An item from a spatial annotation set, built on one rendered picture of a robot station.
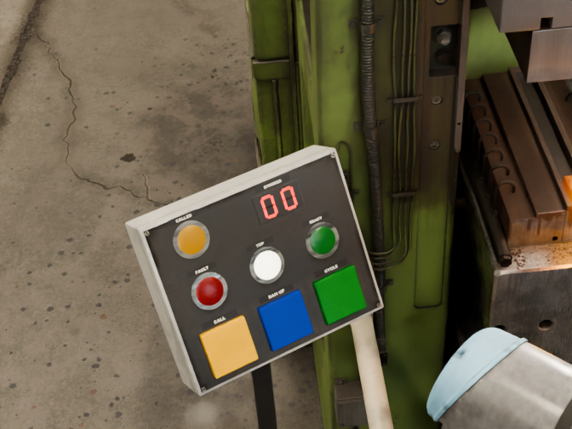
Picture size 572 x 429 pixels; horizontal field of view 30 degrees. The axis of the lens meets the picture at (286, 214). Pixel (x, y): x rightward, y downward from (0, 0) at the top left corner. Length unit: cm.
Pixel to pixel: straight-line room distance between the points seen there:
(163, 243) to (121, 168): 202
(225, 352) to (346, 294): 22
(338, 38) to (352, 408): 91
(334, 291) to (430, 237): 43
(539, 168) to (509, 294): 24
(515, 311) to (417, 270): 26
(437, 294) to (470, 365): 112
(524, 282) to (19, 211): 201
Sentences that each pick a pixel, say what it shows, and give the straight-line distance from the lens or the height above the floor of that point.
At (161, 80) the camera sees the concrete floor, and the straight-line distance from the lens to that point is 397.
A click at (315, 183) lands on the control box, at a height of 117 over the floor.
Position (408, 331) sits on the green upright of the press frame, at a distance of 226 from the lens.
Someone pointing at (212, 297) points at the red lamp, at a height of 108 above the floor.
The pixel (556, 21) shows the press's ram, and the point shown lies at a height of 138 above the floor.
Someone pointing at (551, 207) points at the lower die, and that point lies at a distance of 191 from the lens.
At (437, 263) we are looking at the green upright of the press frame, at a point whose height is 74.
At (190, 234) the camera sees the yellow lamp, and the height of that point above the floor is 117.
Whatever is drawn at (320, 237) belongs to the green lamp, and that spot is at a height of 110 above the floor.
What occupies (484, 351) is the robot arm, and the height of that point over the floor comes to 143.
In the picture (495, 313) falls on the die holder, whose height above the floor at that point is 81.
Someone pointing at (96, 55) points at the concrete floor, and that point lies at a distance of 416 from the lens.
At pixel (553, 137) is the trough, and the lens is 206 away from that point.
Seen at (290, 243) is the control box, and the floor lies 110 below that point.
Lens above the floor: 226
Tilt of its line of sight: 43 degrees down
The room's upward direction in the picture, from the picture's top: 4 degrees counter-clockwise
